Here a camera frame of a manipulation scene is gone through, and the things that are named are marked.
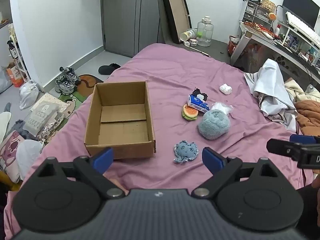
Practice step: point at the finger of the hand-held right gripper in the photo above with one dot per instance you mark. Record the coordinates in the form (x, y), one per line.
(302, 139)
(281, 146)

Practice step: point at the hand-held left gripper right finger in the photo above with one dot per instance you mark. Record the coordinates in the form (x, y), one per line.
(212, 158)

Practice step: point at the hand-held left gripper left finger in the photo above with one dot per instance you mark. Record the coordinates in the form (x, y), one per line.
(103, 157)

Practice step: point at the blue denim octopus plush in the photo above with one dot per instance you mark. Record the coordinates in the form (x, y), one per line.
(186, 150)

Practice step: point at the blue-grey fluffy plush ball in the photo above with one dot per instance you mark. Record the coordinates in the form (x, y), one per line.
(213, 125)

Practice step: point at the burger plush toy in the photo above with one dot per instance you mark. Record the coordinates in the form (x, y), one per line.
(190, 114)

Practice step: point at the brown blanket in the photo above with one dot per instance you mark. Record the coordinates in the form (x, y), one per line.
(310, 115)

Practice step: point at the cream blanket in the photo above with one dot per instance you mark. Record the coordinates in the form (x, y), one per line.
(295, 88)

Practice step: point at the clear plastic bag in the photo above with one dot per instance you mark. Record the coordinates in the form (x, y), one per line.
(222, 107)

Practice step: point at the blue tissue pack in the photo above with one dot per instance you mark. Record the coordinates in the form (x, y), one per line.
(197, 102)

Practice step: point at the white garment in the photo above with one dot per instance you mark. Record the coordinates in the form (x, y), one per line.
(272, 85)

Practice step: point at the black star plush toy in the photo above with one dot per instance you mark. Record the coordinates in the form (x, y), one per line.
(196, 90)

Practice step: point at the white crumpled tissue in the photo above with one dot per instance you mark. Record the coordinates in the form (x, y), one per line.
(225, 88)

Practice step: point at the grey mailer packet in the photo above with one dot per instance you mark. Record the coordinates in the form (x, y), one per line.
(41, 120)

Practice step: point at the large white plastic bag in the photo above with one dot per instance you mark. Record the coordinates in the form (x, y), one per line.
(30, 155)

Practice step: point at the white dotted package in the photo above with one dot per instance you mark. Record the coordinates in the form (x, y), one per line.
(48, 102)

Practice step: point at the cartoon floor rug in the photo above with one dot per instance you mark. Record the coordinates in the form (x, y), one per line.
(88, 80)

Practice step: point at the grey white sneaker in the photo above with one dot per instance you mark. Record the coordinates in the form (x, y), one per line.
(71, 75)
(63, 85)

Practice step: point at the black slipper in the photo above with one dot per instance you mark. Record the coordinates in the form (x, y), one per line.
(108, 68)

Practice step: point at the pink cartoon bag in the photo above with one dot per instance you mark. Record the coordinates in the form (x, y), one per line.
(10, 155)

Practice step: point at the purple bed sheet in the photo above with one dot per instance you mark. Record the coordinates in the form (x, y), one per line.
(175, 67)

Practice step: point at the thin wooden stick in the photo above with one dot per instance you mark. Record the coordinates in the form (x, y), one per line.
(200, 51)

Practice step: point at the red bag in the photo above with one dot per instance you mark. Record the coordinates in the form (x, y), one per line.
(233, 45)

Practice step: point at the white desk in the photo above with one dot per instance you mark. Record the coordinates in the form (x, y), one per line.
(246, 40)

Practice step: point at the white bottle red cap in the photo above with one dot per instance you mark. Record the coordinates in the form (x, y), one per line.
(277, 30)

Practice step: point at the white keyboard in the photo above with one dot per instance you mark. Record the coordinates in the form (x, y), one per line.
(300, 26)

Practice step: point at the orange cardboard box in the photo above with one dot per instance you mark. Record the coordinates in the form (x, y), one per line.
(16, 75)

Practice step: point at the grey plastic bag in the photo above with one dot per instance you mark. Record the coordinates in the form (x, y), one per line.
(5, 80)

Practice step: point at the tipped paper tub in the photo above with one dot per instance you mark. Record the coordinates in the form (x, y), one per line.
(187, 35)

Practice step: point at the clear water jug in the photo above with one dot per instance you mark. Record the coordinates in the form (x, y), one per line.
(205, 32)

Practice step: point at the black monitor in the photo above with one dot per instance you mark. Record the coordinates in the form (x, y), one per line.
(300, 5)

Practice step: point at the grey drawer organizer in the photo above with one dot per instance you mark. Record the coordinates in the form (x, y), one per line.
(250, 12)

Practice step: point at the woven basket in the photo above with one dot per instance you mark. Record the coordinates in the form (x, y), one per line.
(268, 4)

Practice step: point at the grey wardrobe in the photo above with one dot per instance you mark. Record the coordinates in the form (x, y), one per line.
(125, 17)

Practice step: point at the black-edged flat cardboard box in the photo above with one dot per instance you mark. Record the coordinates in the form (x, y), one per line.
(177, 10)

